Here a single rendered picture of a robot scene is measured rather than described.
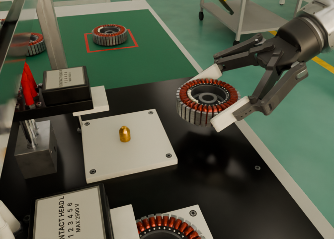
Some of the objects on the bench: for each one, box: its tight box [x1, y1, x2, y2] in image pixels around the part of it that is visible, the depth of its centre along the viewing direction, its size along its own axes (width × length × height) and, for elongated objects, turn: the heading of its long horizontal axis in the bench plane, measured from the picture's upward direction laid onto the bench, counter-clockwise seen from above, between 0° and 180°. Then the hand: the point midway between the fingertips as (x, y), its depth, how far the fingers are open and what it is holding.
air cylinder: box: [14, 120, 57, 179], centre depth 48 cm, size 5×8×6 cm
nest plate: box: [81, 109, 177, 183], centre depth 53 cm, size 15×15×1 cm
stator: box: [26, 32, 46, 56], centre depth 89 cm, size 11×11×4 cm
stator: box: [92, 24, 127, 46], centre depth 95 cm, size 11×11×4 cm
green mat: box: [25, 9, 199, 89], centre depth 89 cm, size 94×61×1 cm, turn 106°
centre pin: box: [119, 126, 131, 143], centre depth 51 cm, size 2×2×3 cm
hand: (208, 100), depth 52 cm, fingers closed on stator, 11 cm apart
